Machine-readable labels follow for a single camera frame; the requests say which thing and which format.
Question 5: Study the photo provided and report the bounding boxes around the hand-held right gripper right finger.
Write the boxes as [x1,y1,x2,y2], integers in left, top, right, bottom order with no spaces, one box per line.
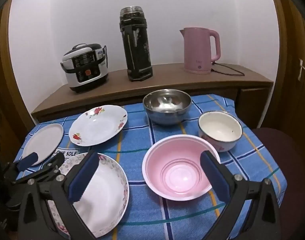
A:
[200,151,281,240]

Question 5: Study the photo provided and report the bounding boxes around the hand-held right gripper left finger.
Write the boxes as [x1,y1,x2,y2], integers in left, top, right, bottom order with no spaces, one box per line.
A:
[17,151,100,240]

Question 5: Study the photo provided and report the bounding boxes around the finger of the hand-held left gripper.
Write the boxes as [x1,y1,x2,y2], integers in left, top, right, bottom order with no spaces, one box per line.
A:
[15,152,65,184]
[4,152,39,178]

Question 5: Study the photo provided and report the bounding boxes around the plain white small plate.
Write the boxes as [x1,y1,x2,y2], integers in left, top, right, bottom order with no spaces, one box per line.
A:
[22,123,64,166]

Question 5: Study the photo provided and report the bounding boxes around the deep plate floral rim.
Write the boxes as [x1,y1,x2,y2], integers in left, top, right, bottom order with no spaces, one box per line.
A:
[46,152,130,239]

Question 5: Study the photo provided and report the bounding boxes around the pink plastic bowl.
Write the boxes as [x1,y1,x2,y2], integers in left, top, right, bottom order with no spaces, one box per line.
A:
[142,134,221,201]

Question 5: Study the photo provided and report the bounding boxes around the white enamel bowl pink flowers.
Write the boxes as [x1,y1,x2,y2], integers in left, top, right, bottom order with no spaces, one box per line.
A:
[198,112,243,152]

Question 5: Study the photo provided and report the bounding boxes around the white plate red flowers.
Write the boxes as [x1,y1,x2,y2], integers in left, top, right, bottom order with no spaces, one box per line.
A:
[69,105,128,147]

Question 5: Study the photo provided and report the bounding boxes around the stainless steel bowl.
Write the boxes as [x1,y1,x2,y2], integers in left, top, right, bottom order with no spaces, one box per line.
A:
[143,89,192,126]

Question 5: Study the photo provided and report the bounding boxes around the white cloth label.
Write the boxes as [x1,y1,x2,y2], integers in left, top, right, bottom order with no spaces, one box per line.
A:
[53,148,79,157]

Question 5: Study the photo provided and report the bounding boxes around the blue plaid tablecloth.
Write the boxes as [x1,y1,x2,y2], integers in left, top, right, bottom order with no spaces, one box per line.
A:
[13,94,288,240]

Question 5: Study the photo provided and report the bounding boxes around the white and black rice cooker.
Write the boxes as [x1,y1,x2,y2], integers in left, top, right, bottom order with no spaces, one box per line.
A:
[61,43,109,93]

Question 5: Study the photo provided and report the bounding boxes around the brown wooden cabinet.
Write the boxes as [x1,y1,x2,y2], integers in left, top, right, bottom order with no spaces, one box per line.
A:
[31,63,274,128]

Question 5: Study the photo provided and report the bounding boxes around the wooden door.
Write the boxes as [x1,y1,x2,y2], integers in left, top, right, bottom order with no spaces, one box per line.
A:
[265,0,305,160]

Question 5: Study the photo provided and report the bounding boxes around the pink electric kettle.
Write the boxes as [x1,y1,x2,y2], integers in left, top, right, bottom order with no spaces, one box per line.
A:
[179,27,221,75]

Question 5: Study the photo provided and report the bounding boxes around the tall black thermos flask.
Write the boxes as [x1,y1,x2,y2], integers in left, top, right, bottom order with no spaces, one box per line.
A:
[119,6,153,82]

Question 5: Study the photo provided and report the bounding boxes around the black kettle power cord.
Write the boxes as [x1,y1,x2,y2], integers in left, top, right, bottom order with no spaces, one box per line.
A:
[210,61,245,76]

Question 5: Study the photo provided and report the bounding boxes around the pale door handle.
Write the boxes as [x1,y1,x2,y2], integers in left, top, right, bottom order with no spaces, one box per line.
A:
[298,58,305,82]

